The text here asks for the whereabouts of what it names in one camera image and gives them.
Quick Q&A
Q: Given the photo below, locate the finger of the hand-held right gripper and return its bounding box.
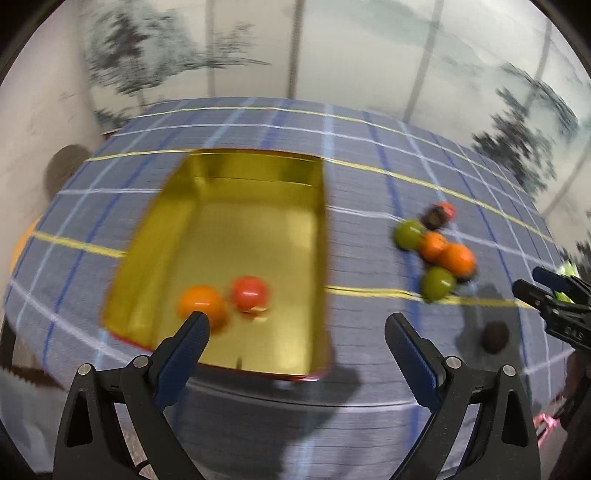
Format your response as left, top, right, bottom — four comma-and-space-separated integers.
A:
532, 267, 583, 291
512, 279, 561, 315

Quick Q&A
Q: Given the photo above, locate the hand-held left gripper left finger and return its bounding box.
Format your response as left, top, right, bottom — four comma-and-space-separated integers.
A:
53, 311, 211, 480

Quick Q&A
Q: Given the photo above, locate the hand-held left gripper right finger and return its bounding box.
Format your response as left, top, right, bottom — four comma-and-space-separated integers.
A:
385, 313, 542, 480

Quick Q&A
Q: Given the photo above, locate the orange tangerine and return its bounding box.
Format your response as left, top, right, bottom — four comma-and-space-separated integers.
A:
178, 286, 229, 330
419, 232, 448, 261
438, 243, 476, 280

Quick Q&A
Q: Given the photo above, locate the red and gold tin box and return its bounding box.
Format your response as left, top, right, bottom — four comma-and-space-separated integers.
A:
102, 148, 331, 383

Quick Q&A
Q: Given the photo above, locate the green tissue pack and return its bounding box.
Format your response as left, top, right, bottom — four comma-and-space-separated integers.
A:
554, 261, 580, 303

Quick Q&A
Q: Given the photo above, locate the dark dried date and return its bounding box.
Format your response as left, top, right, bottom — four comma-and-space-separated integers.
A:
480, 322, 510, 354
421, 208, 451, 230

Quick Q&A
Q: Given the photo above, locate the green lime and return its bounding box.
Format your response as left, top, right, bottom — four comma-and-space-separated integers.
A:
419, 267, 458, 303
393, 220, 428, 252

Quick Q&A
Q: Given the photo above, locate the pink plastic object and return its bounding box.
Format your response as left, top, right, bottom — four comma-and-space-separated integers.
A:
533, 413, 561, 446

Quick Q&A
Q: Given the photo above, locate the blue plaid tablecloth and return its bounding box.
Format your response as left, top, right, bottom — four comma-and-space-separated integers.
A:
2, 96, 573, 480

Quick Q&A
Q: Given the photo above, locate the orange object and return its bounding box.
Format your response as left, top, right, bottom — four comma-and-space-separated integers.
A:
9, 217, 42, 278

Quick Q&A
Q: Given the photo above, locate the brown round object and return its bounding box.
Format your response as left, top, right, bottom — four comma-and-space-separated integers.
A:
44, 144, 93, 204

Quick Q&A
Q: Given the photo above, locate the landscape painted folding screen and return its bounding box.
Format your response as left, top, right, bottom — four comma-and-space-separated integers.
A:
83, 0, 591, 250

